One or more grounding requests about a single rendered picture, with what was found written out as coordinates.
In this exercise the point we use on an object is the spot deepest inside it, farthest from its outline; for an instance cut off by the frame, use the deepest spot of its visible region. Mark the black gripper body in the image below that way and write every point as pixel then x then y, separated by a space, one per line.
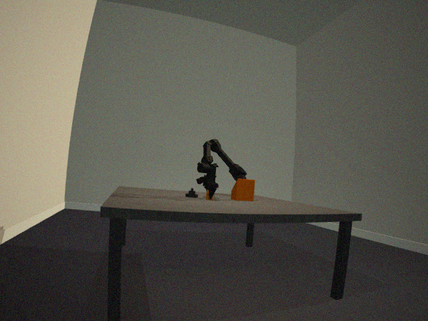
pixel 211 181

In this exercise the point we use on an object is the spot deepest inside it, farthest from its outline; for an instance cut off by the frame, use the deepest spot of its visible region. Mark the dark grey round pedestal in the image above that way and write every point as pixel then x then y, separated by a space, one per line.
pixel 191 194

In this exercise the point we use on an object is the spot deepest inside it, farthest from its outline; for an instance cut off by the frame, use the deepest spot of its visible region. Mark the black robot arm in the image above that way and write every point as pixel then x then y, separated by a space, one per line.
pixel 206 167

